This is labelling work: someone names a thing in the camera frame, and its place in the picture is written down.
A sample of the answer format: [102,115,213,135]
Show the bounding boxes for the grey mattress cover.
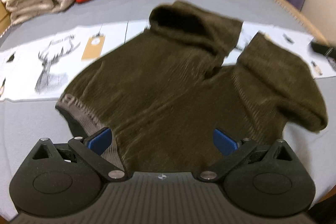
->
[1,0,322,219]

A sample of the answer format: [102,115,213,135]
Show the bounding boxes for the white printed deer bedsheet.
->
[1,20,335,101]

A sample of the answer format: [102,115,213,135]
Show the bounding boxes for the dark olive corduroy pants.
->
[56,1,327,172]

